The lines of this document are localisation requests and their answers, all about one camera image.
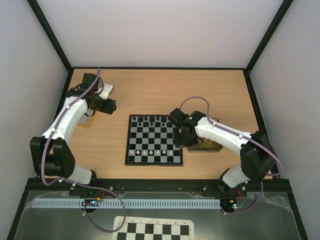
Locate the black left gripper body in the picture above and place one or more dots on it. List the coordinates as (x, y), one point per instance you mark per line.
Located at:
(107, 109)

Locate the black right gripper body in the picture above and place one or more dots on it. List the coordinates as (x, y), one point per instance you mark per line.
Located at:
(182, 139)

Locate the gold metal tray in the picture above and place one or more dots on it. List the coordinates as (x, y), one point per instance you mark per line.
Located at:
(204, 144)

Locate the black grey chess board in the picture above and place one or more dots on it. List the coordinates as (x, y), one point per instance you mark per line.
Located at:
(151, 132)

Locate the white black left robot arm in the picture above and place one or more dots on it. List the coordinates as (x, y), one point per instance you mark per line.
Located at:
(51, 155)

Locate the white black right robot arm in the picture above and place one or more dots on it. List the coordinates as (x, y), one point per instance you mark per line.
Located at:
(257, 156)

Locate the checkered calibration board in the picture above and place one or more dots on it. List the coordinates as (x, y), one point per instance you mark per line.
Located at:
(144, 228)

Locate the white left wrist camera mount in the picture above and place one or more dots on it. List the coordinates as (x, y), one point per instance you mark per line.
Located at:
(105, 90)

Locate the white slotted cable duct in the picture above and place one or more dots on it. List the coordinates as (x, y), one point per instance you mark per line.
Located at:
(73, 203)

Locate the black mounting rail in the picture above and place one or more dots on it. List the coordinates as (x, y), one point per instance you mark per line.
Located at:
(204, 187)

